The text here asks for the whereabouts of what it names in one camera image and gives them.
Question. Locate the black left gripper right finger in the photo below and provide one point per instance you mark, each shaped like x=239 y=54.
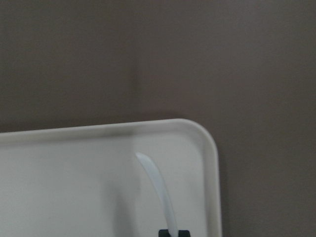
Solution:
x=183 y=233

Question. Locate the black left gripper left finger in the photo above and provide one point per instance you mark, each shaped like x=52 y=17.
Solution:
x=163 y=233

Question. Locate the white printed serving tray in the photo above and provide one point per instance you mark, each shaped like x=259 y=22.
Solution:
x=87 y=181

